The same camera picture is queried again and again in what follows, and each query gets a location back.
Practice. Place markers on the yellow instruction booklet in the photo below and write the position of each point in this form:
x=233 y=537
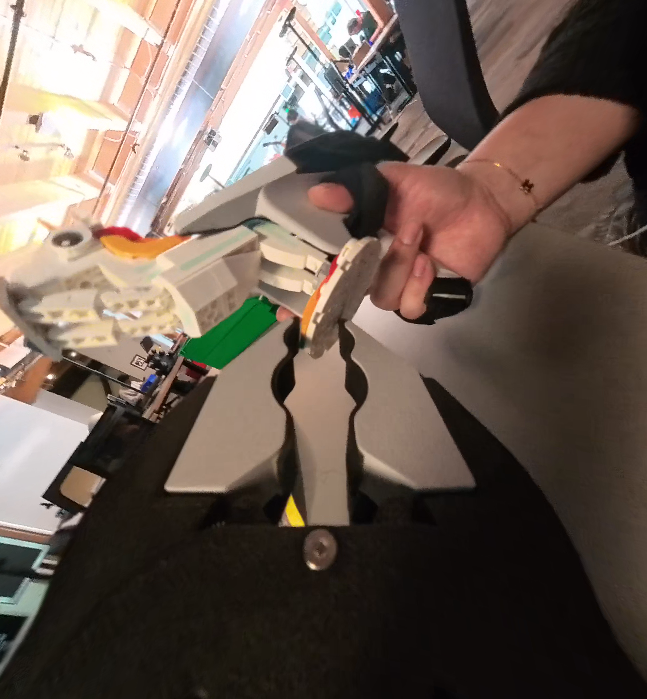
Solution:
x=292 y=513

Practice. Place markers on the person's black shirt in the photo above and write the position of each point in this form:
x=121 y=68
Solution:
x=602 y=49

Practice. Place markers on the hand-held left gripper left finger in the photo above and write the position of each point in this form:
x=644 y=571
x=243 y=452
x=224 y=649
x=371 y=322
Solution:
x=225 y=437

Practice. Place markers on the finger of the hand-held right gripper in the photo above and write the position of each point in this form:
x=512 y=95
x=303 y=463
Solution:
x=230 y=199

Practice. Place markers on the round rainbow brick plate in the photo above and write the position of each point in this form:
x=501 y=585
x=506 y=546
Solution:
x=340 y=295

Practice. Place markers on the black and white marker sign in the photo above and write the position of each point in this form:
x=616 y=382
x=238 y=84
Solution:
x=138 y=361

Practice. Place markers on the person's right hand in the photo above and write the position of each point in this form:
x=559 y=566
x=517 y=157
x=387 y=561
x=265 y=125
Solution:
x=449 y=218

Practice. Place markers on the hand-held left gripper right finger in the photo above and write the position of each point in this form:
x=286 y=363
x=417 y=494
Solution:
x=411 y=437

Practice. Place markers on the white toy brick unicorn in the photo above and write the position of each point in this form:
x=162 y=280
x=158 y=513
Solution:
x=192 y=278

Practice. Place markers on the green plastic bin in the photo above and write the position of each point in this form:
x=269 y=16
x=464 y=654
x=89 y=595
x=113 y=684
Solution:
x=225 y=338

